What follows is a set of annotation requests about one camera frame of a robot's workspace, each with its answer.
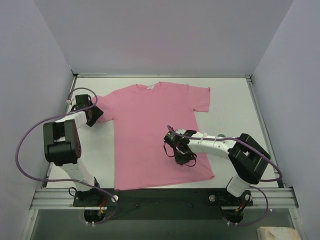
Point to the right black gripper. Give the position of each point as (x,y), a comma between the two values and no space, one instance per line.
(181,155)

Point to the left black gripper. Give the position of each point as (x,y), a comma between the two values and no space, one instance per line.
(93,115)

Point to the pink t-shirt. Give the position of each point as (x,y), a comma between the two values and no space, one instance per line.
(141,115)

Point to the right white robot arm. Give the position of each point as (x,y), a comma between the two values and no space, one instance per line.
(248,158)

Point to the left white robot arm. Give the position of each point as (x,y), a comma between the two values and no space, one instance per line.
(62,145)

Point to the beige foam block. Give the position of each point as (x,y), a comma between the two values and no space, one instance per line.
(277,233)

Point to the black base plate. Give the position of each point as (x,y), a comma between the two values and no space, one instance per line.
(164,204)

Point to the aluminium frame rail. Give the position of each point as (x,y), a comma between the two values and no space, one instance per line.
(233,110)

